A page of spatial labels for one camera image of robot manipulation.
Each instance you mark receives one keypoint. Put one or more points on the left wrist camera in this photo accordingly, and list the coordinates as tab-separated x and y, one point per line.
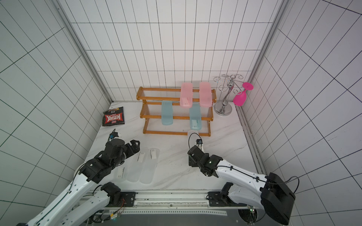
113	135

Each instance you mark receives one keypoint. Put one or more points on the chrome glass holder stand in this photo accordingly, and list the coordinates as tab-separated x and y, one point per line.
227	85

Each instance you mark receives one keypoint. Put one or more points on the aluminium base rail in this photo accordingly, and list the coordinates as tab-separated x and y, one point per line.
175	197

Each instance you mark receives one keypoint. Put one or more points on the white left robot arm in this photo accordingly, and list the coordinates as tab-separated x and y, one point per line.
89	192

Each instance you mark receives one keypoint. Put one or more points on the wooden three-tier shelf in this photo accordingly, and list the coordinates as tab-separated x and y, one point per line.
151	109

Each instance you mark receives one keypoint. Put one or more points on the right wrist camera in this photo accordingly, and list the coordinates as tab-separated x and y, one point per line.
199	142

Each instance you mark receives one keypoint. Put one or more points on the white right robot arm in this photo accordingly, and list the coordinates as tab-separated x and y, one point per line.
246	190

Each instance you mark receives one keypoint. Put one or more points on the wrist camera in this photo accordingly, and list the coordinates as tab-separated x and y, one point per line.
113	135
199	142

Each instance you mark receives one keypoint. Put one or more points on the pink plastic wine glass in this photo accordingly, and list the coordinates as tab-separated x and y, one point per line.
241	97

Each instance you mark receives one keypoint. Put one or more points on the clear pencil case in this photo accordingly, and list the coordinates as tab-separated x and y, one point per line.
193	135
121	173
149	165
136	165

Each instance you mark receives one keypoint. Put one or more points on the black red snack bag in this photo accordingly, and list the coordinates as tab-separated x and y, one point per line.
113	116

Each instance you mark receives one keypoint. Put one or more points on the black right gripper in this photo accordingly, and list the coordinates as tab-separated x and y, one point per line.
193	152

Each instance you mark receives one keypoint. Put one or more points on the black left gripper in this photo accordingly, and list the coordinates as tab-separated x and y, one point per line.
136	149

